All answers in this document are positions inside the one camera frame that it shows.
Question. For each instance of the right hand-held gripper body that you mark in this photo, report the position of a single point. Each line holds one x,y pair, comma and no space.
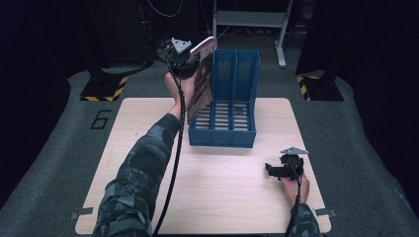
292,163

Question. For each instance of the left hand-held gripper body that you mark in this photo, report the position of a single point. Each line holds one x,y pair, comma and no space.
179,62

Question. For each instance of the red cover magazine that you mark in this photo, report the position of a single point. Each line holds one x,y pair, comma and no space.
202,85

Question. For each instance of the blue plastic file rack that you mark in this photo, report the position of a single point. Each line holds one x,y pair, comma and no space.
234,89

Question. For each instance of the person's right hand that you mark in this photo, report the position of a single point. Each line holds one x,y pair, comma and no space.
294,192

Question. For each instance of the person's left hand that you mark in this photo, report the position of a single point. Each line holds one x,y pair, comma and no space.
184,92

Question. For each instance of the dark cabinet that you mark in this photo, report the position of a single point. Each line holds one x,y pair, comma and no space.
122,33

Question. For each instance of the black stand with striped base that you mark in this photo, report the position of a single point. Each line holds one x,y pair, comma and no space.
321,89
103,87

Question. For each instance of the white metal table frame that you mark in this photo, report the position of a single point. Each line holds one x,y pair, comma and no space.
253,19

